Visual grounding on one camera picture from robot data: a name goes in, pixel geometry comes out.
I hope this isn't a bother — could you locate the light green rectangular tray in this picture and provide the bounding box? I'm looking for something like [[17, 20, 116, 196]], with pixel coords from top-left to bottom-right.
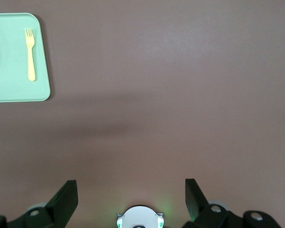
[[0, 12, 51, 104]]

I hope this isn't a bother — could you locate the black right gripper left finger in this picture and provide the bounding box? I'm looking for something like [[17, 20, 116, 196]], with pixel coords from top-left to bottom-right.
[[0, 180, 79, 228]]

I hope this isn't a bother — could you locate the yellow plastic fork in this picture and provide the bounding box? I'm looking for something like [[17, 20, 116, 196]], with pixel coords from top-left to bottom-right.
[[24, 28, 37, 82]]

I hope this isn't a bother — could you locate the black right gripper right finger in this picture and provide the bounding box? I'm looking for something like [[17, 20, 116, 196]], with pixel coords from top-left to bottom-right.
[[181, 178, 282, 228]]

